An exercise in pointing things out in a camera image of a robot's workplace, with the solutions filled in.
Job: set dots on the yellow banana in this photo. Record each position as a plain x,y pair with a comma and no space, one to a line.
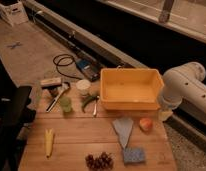
49,138

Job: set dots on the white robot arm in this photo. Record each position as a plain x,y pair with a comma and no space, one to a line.
183,82

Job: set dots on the white paper cup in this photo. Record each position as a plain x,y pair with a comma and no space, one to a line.
83,87

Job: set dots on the green paper cup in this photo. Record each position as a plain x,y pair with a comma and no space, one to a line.
66,104

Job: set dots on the metal spoon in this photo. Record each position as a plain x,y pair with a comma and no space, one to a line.
95,106

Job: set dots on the yellow plastic bin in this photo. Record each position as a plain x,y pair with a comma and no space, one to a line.
130,88

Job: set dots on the blue power tool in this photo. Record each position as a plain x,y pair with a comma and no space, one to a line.
87,69

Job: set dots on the blue folded cloth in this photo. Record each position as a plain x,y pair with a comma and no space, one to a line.
123,127

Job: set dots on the wooden cutting board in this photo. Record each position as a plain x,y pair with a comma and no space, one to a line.
79,134

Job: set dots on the orange peach fruit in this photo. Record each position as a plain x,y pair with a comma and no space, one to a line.
146,124

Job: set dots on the blue sponge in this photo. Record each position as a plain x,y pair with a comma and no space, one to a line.
133,155

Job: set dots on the bunch of dark grapes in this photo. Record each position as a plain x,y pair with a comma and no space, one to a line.
103,162

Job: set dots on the black chair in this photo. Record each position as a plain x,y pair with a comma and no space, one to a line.
16,114

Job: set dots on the white cardboard box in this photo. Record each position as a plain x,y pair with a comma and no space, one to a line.
13,14

